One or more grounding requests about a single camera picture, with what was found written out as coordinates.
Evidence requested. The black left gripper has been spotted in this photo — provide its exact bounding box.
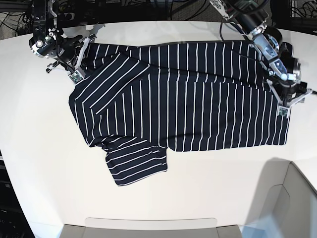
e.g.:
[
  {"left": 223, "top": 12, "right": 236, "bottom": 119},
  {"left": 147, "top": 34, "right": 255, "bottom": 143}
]
[{"left": 268, "top": 77, "right": 309, "bottom": 104}]

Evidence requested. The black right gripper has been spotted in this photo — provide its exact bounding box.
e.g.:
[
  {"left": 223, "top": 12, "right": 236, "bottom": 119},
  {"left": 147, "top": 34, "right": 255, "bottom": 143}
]
[{"left": 53, "top": 35, "right": 84, "bottom": 68}]

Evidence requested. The navy white striped T-shirt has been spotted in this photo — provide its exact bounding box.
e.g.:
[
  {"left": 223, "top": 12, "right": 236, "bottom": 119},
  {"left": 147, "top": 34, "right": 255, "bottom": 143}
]
[{"left": 69, "top": 41, "right": 289, "bottom": 186}]

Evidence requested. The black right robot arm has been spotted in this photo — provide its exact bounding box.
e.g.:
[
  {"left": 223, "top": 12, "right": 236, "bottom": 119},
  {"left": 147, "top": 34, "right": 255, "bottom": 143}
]
[{"left": 29, "top": 0, "right": 83, "bottom": 73}]

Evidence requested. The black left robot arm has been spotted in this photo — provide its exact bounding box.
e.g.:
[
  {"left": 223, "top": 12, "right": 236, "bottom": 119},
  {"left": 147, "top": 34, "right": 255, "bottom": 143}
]
[{"left": 210, "top": 0, "right": 313, "bottom": 108}]

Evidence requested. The grey plastic bin right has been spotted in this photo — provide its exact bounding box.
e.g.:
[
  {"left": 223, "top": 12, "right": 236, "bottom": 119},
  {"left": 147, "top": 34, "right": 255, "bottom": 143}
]
[{"left": 245, "top": 158, "right": 317, "bottom": 238}]

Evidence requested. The grey plastic bin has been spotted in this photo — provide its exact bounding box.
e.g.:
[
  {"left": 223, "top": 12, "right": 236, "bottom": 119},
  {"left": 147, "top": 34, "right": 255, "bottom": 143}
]
[
  {"left": 245, "top": 158, "right": 317, "bottom": 238},
  {"left": 60, "top": 218, "right": 242, "bottom": 238}
]

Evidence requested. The grey plastic bin front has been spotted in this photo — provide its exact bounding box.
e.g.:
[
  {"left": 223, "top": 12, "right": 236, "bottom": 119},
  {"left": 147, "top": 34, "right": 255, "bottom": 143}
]
[{"left": 60, "top": 218, "right": 242, "bottom": 238}]

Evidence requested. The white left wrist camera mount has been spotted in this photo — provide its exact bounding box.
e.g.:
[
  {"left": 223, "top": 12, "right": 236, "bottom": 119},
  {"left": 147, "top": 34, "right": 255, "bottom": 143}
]
[{"left": 266, "top": 79, "right": 317, "bottom": 119}]

